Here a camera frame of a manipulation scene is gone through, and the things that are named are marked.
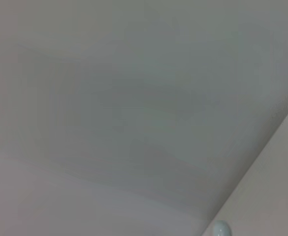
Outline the metal spoon with blue handle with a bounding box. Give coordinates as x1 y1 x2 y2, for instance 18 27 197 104
212 220 233 236

